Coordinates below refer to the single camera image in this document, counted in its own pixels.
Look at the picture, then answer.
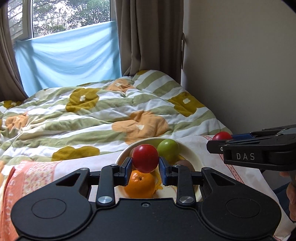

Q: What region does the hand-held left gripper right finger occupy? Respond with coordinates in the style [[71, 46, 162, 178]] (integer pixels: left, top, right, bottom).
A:
[[159, 156, 238, 205]]

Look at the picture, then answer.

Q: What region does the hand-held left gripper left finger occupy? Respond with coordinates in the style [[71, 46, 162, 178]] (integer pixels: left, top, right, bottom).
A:
[[55, 157, 133, 208]]

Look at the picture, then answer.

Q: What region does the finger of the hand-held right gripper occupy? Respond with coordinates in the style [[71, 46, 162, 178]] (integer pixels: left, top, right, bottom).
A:
[[206, 133, 296, 154], [231, 125, 296, 141]]

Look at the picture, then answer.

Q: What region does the large orange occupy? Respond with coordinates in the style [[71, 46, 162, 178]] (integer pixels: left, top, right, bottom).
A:
[[124, 170, 155, 198]]

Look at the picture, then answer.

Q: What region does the red apple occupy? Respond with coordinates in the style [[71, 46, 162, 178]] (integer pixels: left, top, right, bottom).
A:
[[212, 131, 233, 141]]

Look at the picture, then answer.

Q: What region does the red tomato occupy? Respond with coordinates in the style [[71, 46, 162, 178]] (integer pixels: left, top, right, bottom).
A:
[[132, 144, 159, 173]]

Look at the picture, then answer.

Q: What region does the brown kiwi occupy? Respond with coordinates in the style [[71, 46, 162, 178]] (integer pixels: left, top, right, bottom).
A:
[[177, 159, 194, 171]]

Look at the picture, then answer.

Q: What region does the green apple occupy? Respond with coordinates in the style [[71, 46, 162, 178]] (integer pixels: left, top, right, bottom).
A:
[[157, 139, 179, 163]]

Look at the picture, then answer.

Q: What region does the cream ceramic bowl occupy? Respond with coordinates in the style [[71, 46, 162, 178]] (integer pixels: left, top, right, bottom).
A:
[[115, 137, 204, 202]]

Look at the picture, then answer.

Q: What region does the person's right hand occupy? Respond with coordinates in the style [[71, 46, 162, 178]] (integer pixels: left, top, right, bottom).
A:
[[279, 171, 296, 222]]

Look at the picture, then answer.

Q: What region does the dark blue cloth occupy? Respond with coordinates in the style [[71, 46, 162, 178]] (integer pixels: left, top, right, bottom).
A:
[[272, 183, 289, 200]]

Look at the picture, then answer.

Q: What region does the white towel with pink border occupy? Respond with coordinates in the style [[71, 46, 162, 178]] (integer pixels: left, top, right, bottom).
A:
[[0, 134, 292, 241]]

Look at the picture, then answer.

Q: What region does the striped floral duvet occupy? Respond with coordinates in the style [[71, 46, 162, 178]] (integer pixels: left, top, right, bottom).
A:
[[0, 70, 233, 167]]

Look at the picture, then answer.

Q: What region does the light blue window cloth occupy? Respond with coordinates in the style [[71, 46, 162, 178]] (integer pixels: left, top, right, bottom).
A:
[[14, 20, 122, 98]]

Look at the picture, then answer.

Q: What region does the brown curtain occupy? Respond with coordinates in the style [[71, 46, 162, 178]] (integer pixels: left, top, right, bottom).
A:
[[0, 7, 29, 101], [113, 0, 185, 82]]

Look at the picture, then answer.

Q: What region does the window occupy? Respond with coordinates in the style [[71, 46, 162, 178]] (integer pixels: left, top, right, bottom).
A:
[[7, 0, 116, 43]]

